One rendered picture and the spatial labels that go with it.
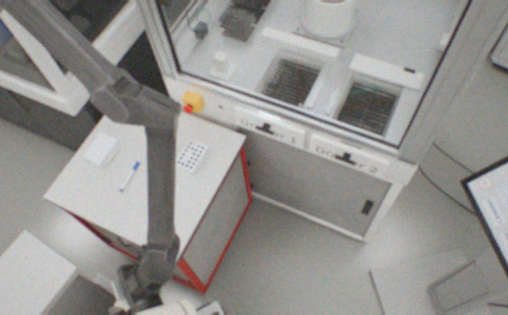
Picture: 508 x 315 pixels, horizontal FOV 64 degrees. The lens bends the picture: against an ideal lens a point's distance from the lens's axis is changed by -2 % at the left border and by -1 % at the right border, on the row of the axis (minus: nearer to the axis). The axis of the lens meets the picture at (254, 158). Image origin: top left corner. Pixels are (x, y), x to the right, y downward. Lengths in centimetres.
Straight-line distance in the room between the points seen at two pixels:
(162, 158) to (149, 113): 11
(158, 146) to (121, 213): 88
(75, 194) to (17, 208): 110
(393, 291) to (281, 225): 67
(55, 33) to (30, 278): 111
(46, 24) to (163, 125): 25
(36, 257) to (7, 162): 139
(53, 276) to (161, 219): 84
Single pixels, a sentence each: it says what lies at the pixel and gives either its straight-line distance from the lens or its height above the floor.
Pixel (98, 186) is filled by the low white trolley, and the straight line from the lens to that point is 175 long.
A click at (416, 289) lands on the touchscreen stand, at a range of 231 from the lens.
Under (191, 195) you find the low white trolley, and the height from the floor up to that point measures 76.
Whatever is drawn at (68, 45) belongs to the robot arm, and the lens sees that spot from 79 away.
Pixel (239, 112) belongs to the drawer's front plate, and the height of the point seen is 92.
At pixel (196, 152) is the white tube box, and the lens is 166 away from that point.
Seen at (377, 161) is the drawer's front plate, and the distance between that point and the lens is 150.
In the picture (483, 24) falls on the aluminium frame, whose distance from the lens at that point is 102.
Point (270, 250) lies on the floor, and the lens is 230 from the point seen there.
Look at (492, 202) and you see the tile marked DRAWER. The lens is 145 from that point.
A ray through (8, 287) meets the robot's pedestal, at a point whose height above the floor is 76.
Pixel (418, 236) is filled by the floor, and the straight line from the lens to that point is 244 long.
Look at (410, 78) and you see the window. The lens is 119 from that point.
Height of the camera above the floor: 221
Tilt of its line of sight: 61 degrees down
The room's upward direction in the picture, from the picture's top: 7 degrees counter-clockwise
